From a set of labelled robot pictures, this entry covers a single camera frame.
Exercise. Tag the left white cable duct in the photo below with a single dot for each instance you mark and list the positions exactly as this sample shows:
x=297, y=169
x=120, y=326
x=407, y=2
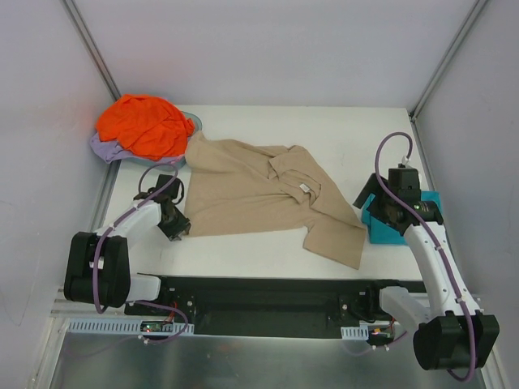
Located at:
x=113, y=326

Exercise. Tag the lavender t shirt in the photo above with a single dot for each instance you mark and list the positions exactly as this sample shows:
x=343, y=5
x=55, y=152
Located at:
x=110, y=151

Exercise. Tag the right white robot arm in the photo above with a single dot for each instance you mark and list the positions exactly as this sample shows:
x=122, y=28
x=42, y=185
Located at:
x=452, y=332

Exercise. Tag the teal plastic basket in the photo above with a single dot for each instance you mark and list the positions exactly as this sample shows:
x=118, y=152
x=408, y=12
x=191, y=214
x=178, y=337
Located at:
x=194, y=129

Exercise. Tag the orange t shirt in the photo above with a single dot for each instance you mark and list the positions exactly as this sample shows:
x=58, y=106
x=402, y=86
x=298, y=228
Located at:
x=148, y=126

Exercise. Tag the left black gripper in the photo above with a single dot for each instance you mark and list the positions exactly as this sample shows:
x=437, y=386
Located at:
x=175, y=228

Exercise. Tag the right white cable duct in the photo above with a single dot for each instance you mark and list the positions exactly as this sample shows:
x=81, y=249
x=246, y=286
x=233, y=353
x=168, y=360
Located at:
x=359, y=333

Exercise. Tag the white cable duct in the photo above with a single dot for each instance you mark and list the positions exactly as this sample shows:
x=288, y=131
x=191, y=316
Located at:
x=359, y=333
x=113, y=326

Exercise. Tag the left aluminium corner post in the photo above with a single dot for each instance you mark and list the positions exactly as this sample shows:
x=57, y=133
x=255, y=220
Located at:
x=90, y=45

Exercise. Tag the right aluminium corner post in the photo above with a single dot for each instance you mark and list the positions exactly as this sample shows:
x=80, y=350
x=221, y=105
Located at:
x=449, y=55

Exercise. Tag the folded teal t shirt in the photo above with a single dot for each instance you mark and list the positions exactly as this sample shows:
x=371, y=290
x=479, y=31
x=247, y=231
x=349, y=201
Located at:
x=378, y=232

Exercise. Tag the aluminium corner post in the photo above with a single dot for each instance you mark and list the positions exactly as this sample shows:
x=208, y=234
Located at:
x=90, y=45
x=449, y=55

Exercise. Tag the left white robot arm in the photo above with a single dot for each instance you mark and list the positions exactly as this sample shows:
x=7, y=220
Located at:
x=99, y=270

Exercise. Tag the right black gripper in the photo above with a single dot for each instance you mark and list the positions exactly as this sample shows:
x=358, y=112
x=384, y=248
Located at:
x=373, y=201

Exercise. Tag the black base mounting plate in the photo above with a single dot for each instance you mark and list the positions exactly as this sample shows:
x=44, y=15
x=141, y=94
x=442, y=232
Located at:
x=278, y=325

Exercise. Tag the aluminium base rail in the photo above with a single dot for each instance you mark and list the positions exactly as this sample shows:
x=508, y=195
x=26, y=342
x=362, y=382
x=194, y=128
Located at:
x=203, y=300

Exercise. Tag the beige t shirt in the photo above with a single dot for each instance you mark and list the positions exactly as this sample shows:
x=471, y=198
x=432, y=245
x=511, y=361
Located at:
x=238, y=188

